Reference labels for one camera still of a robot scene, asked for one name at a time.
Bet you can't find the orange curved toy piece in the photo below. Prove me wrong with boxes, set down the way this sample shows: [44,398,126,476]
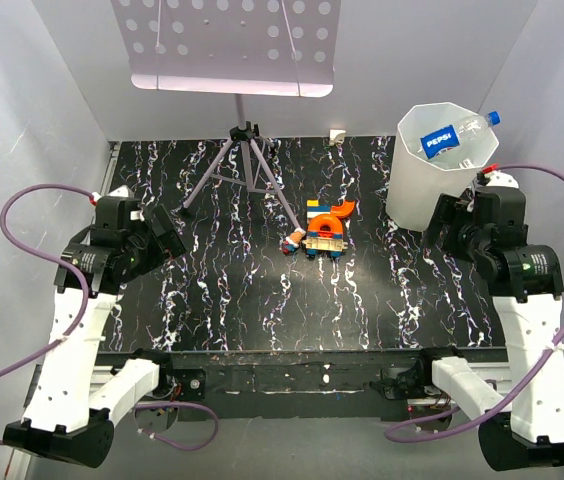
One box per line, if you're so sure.
[307,200,356,238]

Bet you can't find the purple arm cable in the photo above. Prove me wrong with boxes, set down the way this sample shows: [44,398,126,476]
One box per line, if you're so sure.
[0,183,103,446]
[384,164,564,444]

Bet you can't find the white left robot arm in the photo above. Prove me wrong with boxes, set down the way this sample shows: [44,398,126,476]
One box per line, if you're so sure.
[3,186,185,468]

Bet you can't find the large clear plastic bottle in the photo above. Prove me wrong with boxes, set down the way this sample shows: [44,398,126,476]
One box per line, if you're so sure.
[459,158,475,169]

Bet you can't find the Pepsi label plastic bottle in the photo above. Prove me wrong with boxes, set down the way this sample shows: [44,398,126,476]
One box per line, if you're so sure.
[416,111,501,160]

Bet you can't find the white octagonal plastic bin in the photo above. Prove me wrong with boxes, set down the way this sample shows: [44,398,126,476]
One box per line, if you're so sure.
[386,102,499,232]

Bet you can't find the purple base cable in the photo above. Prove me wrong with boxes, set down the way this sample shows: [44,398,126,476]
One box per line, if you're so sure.
[133,399,219,453]

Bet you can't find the yellow white blue toy bricks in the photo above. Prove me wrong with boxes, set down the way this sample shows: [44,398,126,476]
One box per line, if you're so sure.
[306,199,331,223]

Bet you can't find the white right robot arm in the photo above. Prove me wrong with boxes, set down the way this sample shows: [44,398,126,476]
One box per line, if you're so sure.
[414,167,564,471]

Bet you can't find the white perforated music stand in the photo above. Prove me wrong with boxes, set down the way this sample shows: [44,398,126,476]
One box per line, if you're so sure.
[111,0,341,227]

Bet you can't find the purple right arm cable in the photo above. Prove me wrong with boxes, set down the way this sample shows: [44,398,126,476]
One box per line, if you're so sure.
[384,164,564,444]

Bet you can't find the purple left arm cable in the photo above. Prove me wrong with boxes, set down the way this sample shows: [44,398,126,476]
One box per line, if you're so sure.
[0,183,103,446]

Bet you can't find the beige toy brick vehicle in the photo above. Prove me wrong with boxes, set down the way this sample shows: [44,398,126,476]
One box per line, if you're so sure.
[302,236,348,260]

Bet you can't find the small white wall bracket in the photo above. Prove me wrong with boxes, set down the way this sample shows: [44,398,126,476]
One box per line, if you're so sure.
[328,129,346,147]

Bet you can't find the small colourful toy figure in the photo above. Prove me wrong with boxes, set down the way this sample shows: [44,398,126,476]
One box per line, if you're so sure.
[281,228,306,255]

